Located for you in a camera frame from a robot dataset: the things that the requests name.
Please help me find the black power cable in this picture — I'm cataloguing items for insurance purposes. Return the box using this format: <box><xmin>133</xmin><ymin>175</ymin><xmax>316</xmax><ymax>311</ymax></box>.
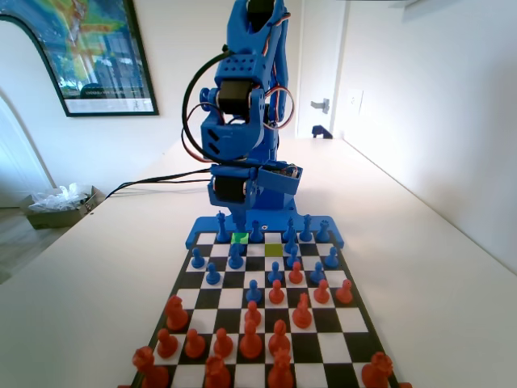
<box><xmin>116</xmin><ymin>167</ymin><xmax>212</xmax><ymax>192</ymax></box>
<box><xmin>105</xmin><ymin>179</ymin><xmax>211</xmax><ymax>199</ymax></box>

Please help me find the blue camera box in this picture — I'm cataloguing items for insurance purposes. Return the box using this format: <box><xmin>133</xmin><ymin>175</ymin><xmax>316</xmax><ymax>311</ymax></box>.
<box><xmin>257</xmin><ymin>163</ymin><xmax>305</xmax><ymax>196</ymax></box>

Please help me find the group of blue chess pieces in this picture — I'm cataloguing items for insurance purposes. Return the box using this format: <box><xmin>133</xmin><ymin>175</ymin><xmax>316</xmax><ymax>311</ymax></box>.
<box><xmin>184</xmin><ymin>201</ymin><xmax>347</xmax><ymax>250</ymax></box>

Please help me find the clear plastic wrap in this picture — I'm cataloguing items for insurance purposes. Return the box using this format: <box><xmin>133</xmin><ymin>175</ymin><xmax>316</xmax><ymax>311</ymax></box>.
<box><xmin>28</xmin><ymin>182</ymin><xmax>95</xmax><ymax>213</ymax></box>

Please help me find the red white servo wire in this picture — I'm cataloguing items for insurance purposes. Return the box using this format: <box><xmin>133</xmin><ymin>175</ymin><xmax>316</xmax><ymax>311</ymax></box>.
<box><xmin>266</xmin><ymin>85</ymin><xmax>296</xmax><ymax>131</ymax></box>
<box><xmin>186</xmin><ymin>103</ymin><xmax>215</xmax><ymax>162</ymax></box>

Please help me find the black white chessboard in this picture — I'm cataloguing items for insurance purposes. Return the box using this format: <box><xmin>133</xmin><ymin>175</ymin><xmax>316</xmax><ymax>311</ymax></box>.
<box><xmin>131</xmin><ymin>230</ymin><xmax>401</xmax><ymax>388</ymax></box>

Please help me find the white door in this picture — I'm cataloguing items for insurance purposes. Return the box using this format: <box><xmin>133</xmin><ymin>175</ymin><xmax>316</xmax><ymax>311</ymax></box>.
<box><xmin>288</xmin><ymin>0</ymin><xmax>345</xmax><ymax>139</ymax></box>

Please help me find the cardboard box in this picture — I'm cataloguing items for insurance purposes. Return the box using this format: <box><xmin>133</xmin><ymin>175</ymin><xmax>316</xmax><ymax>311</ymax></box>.
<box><xmin>19</xmin><ymin>184</ymin><xmax>107</xmax><ymax>230</ymax></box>

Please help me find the framed map poster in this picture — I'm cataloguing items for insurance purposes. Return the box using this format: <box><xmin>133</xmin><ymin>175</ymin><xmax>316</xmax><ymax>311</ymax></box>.
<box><xmin>0</xmin><ymin>0</ymin><xmax>160</xmax><ymax>119</ymax></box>

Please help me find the red rook chess piece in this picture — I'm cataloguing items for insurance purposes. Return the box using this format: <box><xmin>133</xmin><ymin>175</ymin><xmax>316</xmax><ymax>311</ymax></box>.
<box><xmin>132</xmin><ymin>346</ymin><xmax>170</xmax><ymax>388</ymax></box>
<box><xmin>361</xmin><ymin>351</ymin><xmax>394</xmax><ymax>388</ymax></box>

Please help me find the red king chess piece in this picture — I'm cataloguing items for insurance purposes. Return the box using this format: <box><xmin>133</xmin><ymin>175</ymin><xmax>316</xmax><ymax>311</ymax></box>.
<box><xmin>267</xmin><ymin>348</ymin><xmax>294</xmax><ymax>388</ymax></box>

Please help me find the blue chess king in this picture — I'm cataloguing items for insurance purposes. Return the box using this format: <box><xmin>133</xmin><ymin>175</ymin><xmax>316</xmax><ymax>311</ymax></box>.
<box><xmin>216</xmin><ymin>209</ymin><xmax>229</xmax><ymax>243</ymax></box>

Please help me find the red queen chess piece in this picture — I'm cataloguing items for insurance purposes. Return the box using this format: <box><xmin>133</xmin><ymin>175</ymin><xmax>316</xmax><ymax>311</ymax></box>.
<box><xmin>204</xmin><ymin>354</ymin><xmax>232</xmax><ymax>388</ymax></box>

